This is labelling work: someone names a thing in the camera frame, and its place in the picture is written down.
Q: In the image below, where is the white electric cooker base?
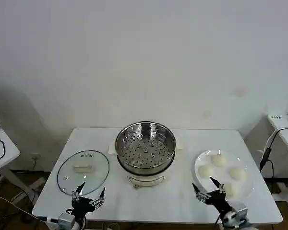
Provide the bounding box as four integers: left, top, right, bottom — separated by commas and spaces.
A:
108, 140, 184, 189

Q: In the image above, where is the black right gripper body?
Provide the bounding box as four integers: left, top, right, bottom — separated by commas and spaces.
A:
205, 190, 231, 213

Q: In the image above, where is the black cable with plug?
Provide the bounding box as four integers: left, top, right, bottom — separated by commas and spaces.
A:
258, 127, 288, 178

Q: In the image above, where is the white desk with label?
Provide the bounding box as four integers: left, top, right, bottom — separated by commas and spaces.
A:
266, 111, 288, 211

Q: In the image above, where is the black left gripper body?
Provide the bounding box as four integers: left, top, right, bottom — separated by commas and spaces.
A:
71, 196, 97, 218

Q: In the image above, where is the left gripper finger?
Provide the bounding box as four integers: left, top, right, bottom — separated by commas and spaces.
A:
90, 187, 106, 208
71, 182, 86, 201

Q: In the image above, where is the steel steamer basket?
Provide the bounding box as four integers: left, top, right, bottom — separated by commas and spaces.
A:
114, 121, 177, 169

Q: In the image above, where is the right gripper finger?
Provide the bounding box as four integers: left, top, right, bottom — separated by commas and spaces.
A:
210, 177, 226, 194
192, 183, 211, 202

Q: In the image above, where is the white floor power strip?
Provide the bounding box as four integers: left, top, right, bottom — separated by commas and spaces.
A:
28, 177, 46, 191

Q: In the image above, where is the glass lid with white handle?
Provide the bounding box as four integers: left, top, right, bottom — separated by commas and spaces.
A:
57, 150, 110, 196

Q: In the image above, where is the white side desk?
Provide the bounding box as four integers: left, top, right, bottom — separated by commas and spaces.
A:
0, 126, 34, 202

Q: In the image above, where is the white round plate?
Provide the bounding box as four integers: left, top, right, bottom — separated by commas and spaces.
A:
193, 149, 254, 201

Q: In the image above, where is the white steamed bun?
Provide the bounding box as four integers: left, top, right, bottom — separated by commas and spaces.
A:
198, 165, 215, 178
223, 183, 238, 199
228, 167, 246, 180
211, 154, 228, 167

